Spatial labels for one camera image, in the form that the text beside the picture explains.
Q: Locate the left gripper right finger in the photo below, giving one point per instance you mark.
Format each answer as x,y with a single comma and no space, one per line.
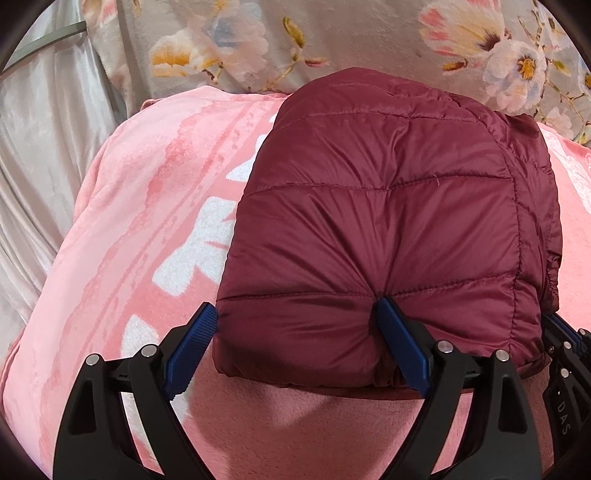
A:
499,440

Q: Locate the maroon quilted down jacket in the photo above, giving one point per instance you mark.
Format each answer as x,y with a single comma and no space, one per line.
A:
371,186

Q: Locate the pink bow-print blanket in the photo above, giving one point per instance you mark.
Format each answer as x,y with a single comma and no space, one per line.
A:
153,224

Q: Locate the silver satin curtain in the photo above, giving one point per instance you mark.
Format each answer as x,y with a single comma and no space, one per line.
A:
57,108

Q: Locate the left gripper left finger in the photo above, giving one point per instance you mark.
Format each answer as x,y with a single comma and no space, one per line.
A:
119,422

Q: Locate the grey floral quilt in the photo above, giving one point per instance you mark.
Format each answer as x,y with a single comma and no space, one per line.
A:
513,56

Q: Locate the grey metal bed rail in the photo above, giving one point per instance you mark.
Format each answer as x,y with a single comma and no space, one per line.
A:
22,53

